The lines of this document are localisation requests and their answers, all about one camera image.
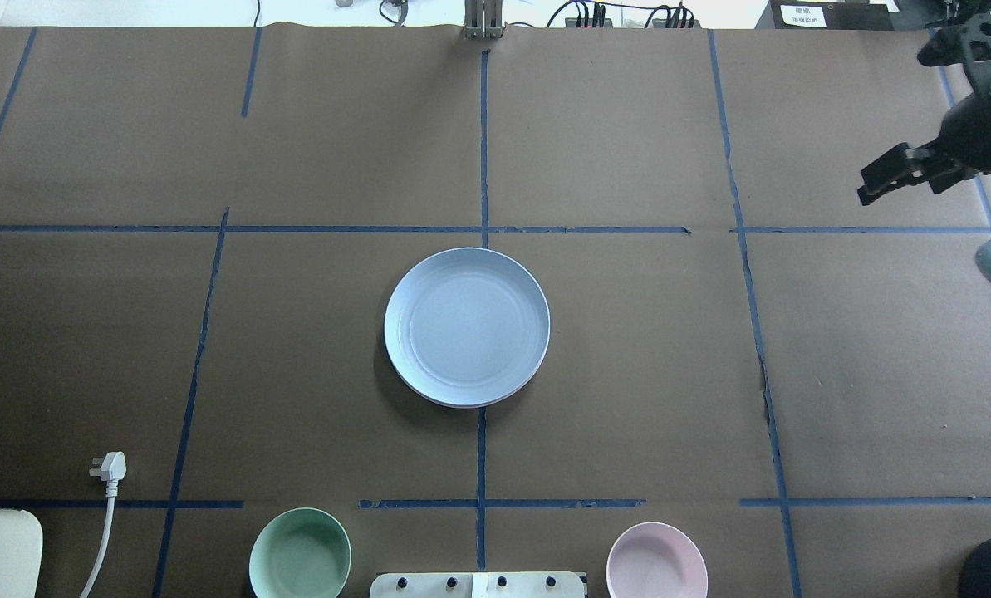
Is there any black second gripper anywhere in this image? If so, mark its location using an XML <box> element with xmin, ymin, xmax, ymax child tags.
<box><xmin>856</xmin><ymin>91</ymin><xmax>991</xmax><ymax>207</ymax></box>

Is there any blue plate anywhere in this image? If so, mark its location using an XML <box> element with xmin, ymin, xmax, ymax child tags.
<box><xmin>384</xmin><ymin>247</ymin><xmax>552</xmax><ymax>383</ymax></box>

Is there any pink plate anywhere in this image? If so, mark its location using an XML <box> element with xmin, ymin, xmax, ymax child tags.
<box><xmin>404</xmin><ymin>378</ymin><xmax>531</xmax><ymax>409</ymax></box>

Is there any black label box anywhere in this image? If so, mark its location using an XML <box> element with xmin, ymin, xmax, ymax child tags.
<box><xmin>756</xmin><ymin>1</ymin><xmax>895</xmax><ymax>31</ymax></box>

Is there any pink bowl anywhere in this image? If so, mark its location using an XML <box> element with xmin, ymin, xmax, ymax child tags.
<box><xmin>606</xmin><ymin>522</ymin><xmax>710</xmax><ymax>597</ymax></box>

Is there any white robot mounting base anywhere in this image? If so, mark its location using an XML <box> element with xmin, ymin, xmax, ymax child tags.
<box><xmin>369</xmin><ymin>571</ymin><xmax>590</xmax><ymax>597</ymax></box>

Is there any green bowl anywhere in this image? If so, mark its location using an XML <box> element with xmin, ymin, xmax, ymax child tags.
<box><xmin>248</xmin><ymin>507</ymin><xmax>352</xmax><ymax>597</ymax></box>

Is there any cream toaster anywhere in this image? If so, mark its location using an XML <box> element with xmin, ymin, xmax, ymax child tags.
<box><xmin>0</xmin><ymin>508</ymin><xmax>43</xmax><ymax>597</ymax></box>

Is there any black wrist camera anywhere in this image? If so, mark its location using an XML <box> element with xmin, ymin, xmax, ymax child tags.
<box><xmin>916</xmin><ymin>12</ymin><xmax>991</xmax><ymax>92</ymax></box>

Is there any aluminium frame post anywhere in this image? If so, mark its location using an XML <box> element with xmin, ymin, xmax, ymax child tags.
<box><xmin>464</xmin><ymin>0</ymin><xmax>506</xmax><ymax>39</ymax></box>

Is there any white power plug cable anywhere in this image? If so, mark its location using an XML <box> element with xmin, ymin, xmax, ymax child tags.
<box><xmin>78</xmin><ymin>451</ymin><xmax>127</xmax><ymax>598</ymax></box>

